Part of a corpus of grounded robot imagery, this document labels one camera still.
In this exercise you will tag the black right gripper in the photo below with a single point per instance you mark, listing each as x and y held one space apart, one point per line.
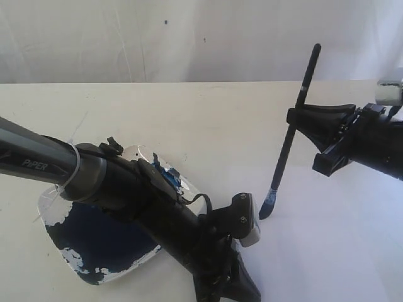
371 137

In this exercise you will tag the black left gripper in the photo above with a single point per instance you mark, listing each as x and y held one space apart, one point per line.
218 270

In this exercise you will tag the black paintbrush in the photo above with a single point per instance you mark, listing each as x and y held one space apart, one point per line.
270 199

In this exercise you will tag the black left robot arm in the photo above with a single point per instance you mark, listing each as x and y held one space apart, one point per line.
110 209

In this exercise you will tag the white paper sheet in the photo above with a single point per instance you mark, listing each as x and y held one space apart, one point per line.
335 238

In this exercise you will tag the white square paint dish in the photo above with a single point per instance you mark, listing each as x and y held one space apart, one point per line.
95 246

